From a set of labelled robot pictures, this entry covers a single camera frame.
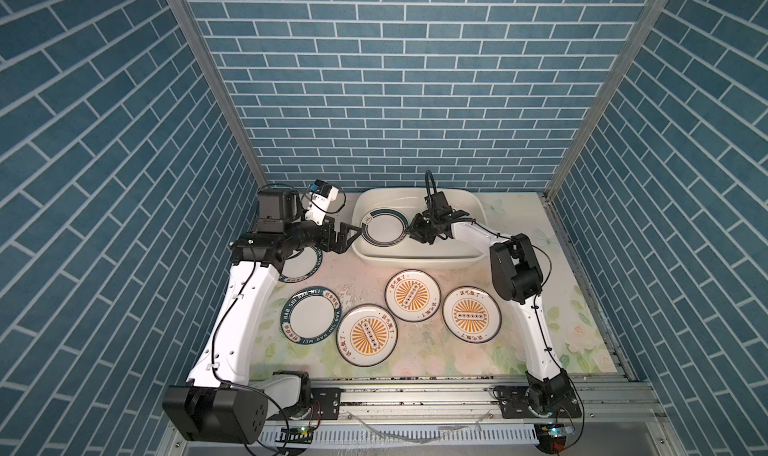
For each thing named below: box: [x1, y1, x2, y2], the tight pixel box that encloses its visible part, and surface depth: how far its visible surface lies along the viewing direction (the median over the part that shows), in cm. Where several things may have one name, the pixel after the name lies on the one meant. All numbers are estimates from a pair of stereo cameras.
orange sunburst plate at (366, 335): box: [335, 303, 398, 368], surface depth 86 cm
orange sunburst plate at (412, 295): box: [384, 268, 442, 323], surface depth 95 cm
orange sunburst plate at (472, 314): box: [442, 285, 502, 344], surface depth 90 cm
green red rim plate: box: [360, 209, 408, 248], surface depth 111 cm
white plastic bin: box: [351, 188, 487, 269], surface depth 107 cm
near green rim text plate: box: [280, 286, 342, 345], surface depth 90 cm
